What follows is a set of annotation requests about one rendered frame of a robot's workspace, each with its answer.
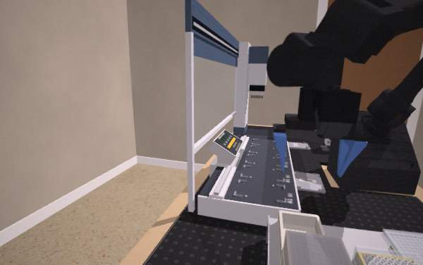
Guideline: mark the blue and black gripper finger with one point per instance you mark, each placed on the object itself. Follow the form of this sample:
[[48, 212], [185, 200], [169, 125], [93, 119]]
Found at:
[[348, 151], [280, 140]]

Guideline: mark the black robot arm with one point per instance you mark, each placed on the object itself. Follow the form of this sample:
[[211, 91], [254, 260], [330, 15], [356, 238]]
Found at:
[[364, 27]]

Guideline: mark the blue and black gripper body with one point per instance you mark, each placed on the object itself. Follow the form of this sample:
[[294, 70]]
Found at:
[[293, 123]]

